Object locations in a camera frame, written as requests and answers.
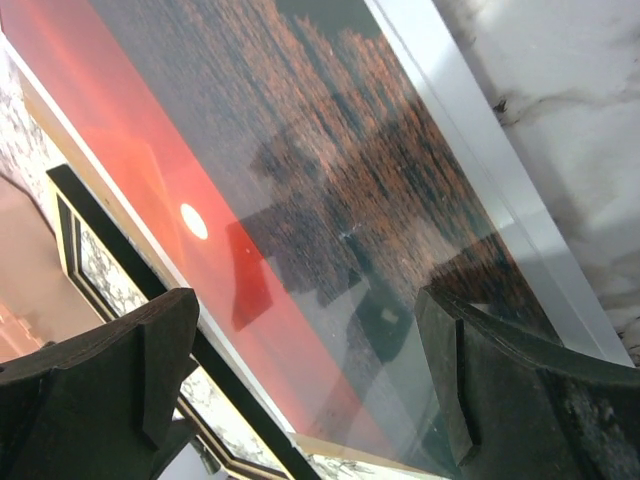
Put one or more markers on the clear acrylic glass sheet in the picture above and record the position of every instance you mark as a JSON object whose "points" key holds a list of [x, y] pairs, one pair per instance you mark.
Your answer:
{"points": [[350, 225]]}

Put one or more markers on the pink plastic storage box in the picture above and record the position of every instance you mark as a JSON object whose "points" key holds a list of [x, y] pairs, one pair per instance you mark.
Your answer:
{"points": [[39, 304]]}

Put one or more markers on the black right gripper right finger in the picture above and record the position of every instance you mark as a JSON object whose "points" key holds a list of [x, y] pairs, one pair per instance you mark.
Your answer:
{"points": [[517, 406]]}

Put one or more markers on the red sunset photo print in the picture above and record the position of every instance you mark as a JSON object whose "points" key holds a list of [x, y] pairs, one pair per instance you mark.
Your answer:
{"points": [[300, 200]]}

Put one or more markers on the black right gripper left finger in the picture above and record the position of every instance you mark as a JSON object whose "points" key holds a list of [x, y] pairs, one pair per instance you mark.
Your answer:
{"points": [[100, 405]]}

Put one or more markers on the wooden picture frame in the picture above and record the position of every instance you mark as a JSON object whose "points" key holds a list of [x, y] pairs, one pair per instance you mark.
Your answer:
{"points": [[232, 428]]}

